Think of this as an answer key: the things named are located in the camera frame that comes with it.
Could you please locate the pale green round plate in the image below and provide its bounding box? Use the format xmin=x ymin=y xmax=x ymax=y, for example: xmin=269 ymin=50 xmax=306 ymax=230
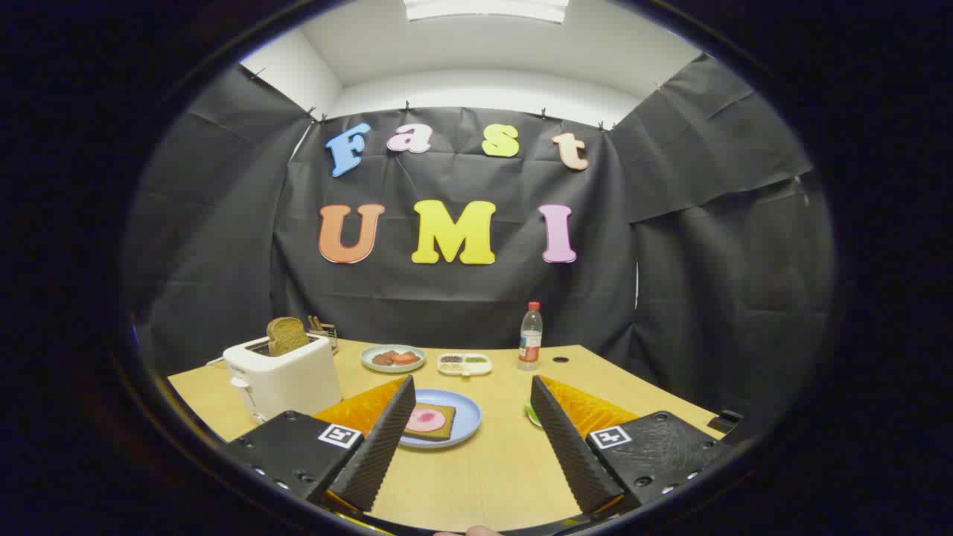
xmin=360 ymin=344 xmax=427 ymax=374

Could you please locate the wire basket with utensils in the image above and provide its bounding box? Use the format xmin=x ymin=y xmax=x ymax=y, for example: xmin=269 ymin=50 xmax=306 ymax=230
xmin=308 ymin=316 xmax=340 ymax=354

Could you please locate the white divided seed tray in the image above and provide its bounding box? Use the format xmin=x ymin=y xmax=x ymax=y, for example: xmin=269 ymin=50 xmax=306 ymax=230
xmin=437 ymin=353 xmax=493 ymax=377

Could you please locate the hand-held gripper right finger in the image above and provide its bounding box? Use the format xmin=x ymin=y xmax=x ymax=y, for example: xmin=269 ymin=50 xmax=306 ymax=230
xmin=530 ymin=375 xmax=736 ymax=516

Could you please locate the bread slice on blue plate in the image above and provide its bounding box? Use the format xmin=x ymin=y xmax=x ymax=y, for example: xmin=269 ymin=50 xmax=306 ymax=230
xmin=402 ymin=403 xmax=456 ymax=441

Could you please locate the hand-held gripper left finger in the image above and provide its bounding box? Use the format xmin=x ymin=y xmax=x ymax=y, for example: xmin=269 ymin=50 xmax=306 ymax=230
xmin=223 ymin=375 xmax=416 ymax=514

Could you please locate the pink ham slice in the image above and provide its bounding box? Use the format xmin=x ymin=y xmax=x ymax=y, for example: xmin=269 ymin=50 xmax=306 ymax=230
xmin=406 ymin=406 xmax=447 ymax=433

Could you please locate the ceiling light panel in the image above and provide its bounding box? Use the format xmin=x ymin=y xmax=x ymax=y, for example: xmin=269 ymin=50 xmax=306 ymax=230
xmin=403 ymin=0 xmax=570 ymax=24

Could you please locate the clear water bottle red cap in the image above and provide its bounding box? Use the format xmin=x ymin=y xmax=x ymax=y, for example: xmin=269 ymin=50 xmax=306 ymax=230
xmin=518 ymin=301 xmax=544 ymax=371

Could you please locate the brown toast slice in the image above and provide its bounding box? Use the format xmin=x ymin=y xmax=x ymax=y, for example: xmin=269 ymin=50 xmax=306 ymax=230
xmin=267 ymin=317 xmax=310 ymax=357

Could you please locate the white toaster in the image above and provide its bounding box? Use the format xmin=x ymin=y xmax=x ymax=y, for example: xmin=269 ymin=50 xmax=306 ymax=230
xmin=223 ymin=333 xmax=343 ymax=424

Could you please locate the blue round plate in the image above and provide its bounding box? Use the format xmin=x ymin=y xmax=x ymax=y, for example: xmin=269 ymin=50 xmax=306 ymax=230
xmin=398 ymin=389 xmax=482 ymax=450

